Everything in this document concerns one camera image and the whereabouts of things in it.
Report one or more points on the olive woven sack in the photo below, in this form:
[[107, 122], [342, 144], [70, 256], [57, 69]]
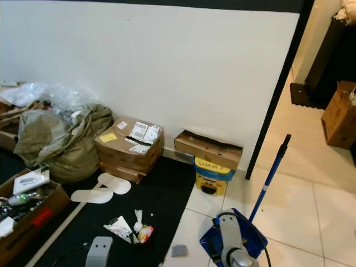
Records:
[[55, 144]]

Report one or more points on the crumpled white wrapper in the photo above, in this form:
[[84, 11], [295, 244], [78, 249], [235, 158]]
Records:
[[119, 227]]

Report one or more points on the long open cardboard box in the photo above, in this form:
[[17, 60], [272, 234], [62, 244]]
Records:
[[208, 151]]

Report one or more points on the clear plastic bottle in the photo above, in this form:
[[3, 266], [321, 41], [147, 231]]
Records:
[[25, 198]]

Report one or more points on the black floor mat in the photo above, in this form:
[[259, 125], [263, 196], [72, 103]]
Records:
[[167, 211]]

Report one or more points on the clear plastic bag pile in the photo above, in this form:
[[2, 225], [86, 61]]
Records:
[[55, 94]]

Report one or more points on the yellow and blue bucket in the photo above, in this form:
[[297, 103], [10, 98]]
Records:
[[211, 177]]

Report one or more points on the beige cloth bundle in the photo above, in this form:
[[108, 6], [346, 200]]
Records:
[[347, 12]]

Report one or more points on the white product box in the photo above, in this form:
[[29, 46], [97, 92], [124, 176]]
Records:
[[31, 181]]

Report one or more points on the tall brown cardboard box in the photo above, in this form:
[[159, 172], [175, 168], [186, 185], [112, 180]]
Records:
[[339, 117]]

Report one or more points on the open cardboard box of clutter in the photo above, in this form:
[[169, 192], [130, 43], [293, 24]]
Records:
[[33, 228]]

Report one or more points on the cardboard box with shipping labels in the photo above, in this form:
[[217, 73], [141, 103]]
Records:
[[122, 153]]

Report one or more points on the orange snack packet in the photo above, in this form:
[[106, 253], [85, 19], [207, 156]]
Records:
[[145, 234]]

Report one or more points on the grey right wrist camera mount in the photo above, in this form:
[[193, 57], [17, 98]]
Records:
[[229, 233]]

